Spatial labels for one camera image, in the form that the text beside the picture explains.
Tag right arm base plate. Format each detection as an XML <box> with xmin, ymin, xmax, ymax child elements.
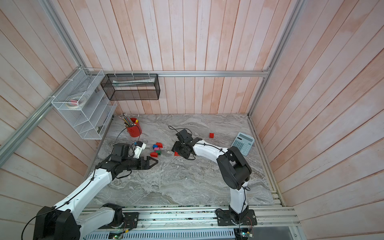
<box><xmin>215</xmin><ymin>208</ymin><xmax>258</xmax><ymax>226</ymax></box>

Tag white wire shelf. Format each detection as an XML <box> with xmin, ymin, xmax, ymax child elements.
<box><xmin>52</xmin><ymin>68</ymin><xmax>117</xmax><ymax>140</ymax></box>

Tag red pen cup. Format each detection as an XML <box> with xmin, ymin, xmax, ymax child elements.
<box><xmin>126</xmin><ymin>118</ymin><xmax>142</xmax><ymax>138</ymax></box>

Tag pens in cup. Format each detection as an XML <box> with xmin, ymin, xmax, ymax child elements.
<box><xmin>119</xmin><ymin>113</ymin><xmax>139</xmax><ymax>128</ymax></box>

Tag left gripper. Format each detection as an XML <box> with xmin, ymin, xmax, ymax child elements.
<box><xmin>122</xmin><ymin>156</ymin><xmax>159</xmax><ymax>171</ymax></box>

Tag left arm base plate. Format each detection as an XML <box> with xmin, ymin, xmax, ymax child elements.
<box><xmin>111</xmin><ymin>212</ymin><xmax>139</xmax><ymax>229</ymax></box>

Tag small red curved brick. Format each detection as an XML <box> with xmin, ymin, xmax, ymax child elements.
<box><xmin>150</xmin><ymin>152</ymin><xmax>159</xmax><ymax>158</ymax></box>

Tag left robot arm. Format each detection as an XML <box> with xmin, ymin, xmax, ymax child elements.
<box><xmin>33</xmin><ymin>141</ymin><xmax>154</xmax><ymax>240</ymax></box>

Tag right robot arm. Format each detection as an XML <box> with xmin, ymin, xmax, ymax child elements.
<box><xmin>169</xmin><ymin>126</ymin><xmax>252</xmax><ymax>224</ymax></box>

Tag black mesh basket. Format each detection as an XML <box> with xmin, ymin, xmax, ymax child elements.
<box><xmin>101</xmin><ymin>74</ymin><xmax>161</xmax><ymax>101</ymax></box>

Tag grey calculator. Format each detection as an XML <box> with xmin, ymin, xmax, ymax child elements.
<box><xmin>232</xmin><ymin>133</ymin><xmax>255</xmax><ymax>156</ymax></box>

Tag tape roll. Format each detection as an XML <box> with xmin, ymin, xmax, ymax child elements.
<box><xmin>65</xmin><ymin>96</ymin><xmax>87</xmax><ymax>109</ymax></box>

